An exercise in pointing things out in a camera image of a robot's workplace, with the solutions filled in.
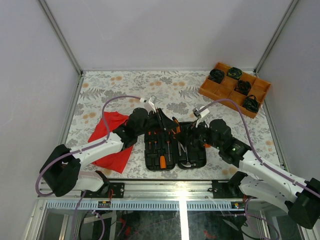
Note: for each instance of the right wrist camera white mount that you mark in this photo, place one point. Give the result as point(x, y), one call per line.
point(200, 114)

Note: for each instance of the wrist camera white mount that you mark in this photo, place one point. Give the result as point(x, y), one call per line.
point(200, 114)
point(149, 104)

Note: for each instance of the small hammer black grip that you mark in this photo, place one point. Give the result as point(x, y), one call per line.
point(188, 159)

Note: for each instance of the thin black precision screwdriver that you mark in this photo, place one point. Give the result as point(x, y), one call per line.
point(150, 140)

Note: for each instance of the orange handled pliers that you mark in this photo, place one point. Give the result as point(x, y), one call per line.
point(176, 131)

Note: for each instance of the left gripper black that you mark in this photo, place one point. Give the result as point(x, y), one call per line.
point(167, 123)

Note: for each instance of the small black orange screwdriver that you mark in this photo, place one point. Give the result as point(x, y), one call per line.
point(155, 141)

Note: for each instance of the orange wooden divided tray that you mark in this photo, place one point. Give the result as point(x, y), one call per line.
point(237, 89)

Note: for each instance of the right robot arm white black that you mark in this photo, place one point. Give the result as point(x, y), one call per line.
point(259, 178)

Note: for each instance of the black orange screwdriver large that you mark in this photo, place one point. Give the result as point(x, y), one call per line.
point(168, 142)

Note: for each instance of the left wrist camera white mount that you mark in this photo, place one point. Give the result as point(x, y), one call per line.
point(149, 104)

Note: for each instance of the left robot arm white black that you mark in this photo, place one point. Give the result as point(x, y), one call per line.
point(62, 171)

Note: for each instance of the black plastic tool case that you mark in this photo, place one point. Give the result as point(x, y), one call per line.
point(152, 158)

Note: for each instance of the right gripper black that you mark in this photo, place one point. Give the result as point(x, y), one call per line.
point(201, 124)

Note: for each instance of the aluminium frame rail front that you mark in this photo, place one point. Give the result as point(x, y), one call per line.
point(212, 195)

